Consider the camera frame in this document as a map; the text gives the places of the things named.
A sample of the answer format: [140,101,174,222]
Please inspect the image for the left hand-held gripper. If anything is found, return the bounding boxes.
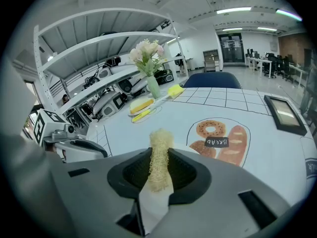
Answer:
[33,109,108,163]

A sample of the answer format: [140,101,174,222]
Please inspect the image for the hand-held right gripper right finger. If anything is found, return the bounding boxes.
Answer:
[148,149,290,238]

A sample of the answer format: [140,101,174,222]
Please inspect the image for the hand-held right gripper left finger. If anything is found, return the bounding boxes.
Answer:
[47,148,152,238]

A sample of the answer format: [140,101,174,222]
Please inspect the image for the pink plate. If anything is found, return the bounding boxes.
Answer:
[127,97,156,117]

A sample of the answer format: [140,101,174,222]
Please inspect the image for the yellow sponge piece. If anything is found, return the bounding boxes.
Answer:
[146,128,174,193]

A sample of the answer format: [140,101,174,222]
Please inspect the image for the white grey-faced device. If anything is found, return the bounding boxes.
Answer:
[128,77,149,96]
[93,93,117,119]

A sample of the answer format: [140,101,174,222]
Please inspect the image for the checked white tablecloth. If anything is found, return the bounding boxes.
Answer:
[86,87,317,205]

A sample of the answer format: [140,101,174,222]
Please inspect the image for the bread slices on plate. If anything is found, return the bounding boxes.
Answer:
[129,97,153,115]

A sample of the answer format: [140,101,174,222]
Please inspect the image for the green vase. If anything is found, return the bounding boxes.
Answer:
[146,75,160,99]

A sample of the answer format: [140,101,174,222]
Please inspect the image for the black radio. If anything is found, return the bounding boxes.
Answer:
[155,69,174,85]

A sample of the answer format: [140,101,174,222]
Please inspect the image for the yellow bottle brush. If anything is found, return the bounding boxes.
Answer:
[132,84,185,123]

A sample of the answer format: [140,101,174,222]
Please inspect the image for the pink flower bouquet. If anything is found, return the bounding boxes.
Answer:
[128,39,165,78]

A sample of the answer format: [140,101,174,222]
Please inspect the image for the blue chair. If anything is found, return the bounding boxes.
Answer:
[182,72,242,89]

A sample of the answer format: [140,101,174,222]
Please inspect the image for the white metal shelf rack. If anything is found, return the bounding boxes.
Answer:
[33,7,186,123]

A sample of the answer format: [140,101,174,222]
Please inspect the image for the small grey shelf cabinet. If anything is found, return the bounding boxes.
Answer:
[203,50,220,72]

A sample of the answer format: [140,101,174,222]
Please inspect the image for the white long desk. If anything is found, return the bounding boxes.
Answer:
[245,56,273,78]

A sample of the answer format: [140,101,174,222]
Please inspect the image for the row of black office chairs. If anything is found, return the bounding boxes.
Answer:
[262,53,297,82]

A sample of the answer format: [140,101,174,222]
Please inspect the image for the black glass double door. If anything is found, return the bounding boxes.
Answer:
[217,33,245,63]

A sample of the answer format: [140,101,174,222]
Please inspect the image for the black picture frame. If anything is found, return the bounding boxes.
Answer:
[264,95,308,136]

